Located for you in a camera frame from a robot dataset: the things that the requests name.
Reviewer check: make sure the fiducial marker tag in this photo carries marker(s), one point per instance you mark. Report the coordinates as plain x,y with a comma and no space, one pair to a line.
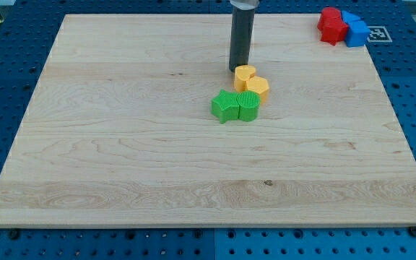
379,34

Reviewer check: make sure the red star block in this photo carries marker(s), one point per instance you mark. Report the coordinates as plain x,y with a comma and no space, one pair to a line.
333,31

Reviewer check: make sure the yellow hexagon block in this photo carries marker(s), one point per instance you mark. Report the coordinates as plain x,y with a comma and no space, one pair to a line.
260,86

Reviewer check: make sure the wooden board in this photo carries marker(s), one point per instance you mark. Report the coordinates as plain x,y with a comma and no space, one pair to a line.
119,132

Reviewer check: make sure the yellow heart block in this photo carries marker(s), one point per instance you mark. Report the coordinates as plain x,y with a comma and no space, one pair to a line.
241,75

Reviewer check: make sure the red circle block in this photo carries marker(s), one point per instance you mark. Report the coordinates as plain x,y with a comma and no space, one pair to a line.
328,14

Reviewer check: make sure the green star block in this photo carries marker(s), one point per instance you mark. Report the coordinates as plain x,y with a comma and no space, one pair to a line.
225,106

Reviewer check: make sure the green circle block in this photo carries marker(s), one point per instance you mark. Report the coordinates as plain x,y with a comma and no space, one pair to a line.
249,103

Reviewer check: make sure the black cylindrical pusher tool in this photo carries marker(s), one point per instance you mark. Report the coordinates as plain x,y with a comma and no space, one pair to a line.
241,31

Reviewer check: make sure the blue triangle block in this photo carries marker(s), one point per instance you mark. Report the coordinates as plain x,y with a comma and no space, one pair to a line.
349,17

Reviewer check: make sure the blue cube block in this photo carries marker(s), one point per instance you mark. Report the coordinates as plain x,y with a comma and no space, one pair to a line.
357,34

